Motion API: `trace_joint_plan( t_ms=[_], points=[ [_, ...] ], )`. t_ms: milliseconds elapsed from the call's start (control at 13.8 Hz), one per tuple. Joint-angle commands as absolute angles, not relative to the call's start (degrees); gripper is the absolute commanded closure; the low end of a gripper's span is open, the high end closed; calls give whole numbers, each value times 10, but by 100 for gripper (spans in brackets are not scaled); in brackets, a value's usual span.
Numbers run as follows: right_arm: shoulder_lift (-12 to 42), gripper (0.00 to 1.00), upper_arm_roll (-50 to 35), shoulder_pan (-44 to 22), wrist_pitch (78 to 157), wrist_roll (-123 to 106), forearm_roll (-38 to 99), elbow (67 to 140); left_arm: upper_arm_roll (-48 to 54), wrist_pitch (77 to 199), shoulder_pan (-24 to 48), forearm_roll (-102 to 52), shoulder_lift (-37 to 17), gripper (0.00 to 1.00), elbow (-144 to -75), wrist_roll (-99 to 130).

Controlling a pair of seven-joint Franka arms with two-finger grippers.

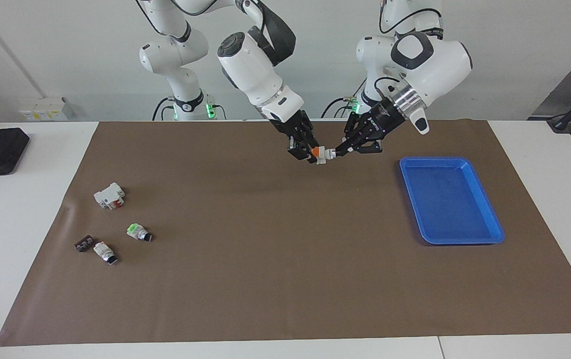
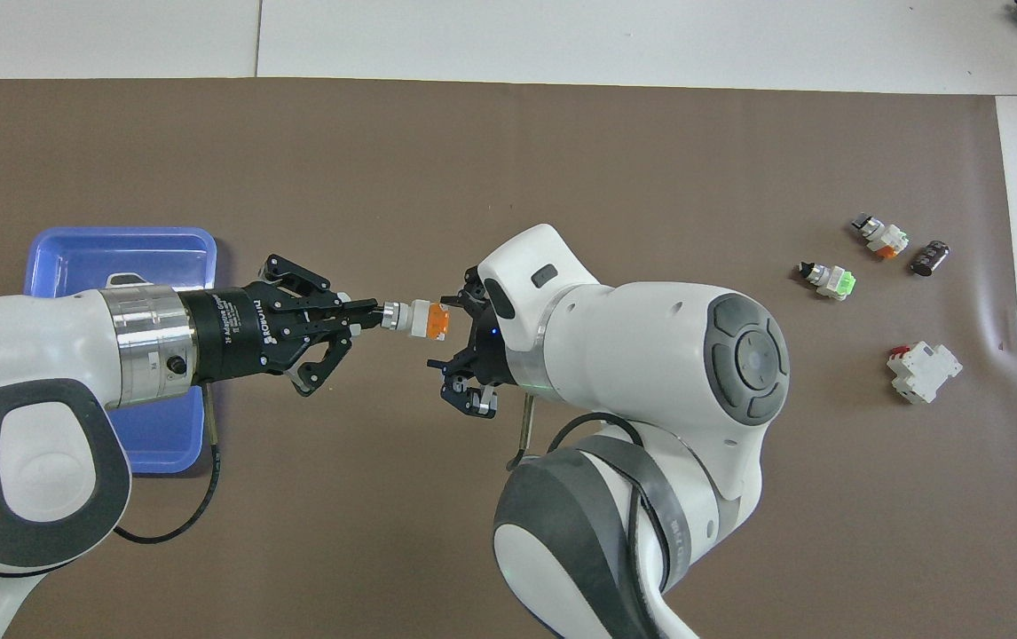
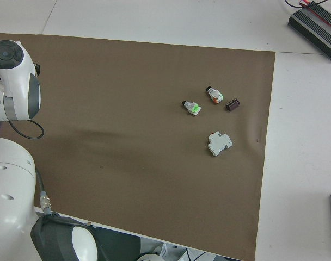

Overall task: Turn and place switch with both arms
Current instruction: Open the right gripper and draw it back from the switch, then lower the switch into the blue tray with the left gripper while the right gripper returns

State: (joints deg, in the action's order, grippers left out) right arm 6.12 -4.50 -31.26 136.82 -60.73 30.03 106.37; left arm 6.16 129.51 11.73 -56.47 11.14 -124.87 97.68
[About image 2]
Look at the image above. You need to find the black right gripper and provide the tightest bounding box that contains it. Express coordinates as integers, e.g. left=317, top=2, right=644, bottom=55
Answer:
left=426, top=267, right=510, bottom=419

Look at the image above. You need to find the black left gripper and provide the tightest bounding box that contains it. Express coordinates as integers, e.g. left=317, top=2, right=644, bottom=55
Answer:
left=177, top=253, right=382, bottom=398

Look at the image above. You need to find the orange-backed push-button switch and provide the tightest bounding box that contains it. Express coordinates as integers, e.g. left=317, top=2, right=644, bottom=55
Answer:
left=379, top=297, right=451, bottom=343

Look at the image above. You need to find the brown paper mat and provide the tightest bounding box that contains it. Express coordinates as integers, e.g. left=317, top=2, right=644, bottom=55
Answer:
left=0, top=77, right=1017, bottom=639

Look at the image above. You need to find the blue plastic tray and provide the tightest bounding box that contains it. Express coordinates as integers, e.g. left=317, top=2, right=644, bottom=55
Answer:
left=22, top=225, right=218, bottom=475

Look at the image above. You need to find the white circuit breaker red lever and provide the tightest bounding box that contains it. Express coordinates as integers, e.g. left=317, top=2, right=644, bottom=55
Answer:
left=885, top=341, right=965, bottom=406

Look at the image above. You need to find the small dark brown terminal block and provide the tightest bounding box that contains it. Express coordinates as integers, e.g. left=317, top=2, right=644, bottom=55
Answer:
left=909, top=237, right=953, bottom=279

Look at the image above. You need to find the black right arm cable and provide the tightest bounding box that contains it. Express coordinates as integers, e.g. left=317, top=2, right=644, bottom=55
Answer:
left=506, top=394, right=653, bottom=472

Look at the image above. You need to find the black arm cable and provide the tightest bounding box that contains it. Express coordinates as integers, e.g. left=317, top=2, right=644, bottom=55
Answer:
left=506, top=394, right=653, bottom=472
left=112, top=382, right=225, bottom=546

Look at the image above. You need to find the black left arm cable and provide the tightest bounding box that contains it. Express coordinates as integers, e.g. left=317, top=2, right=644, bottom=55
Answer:
left=112, top=382, right=225, bottom=546

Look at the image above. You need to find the green-backed push-button switch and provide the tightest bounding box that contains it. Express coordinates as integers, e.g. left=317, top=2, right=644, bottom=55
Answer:
left=796, top=259, right=858, bottom=303

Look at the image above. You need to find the small white push-button switch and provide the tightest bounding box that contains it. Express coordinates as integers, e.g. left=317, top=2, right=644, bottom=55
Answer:
left=851, top=212, right=911, bottom=261

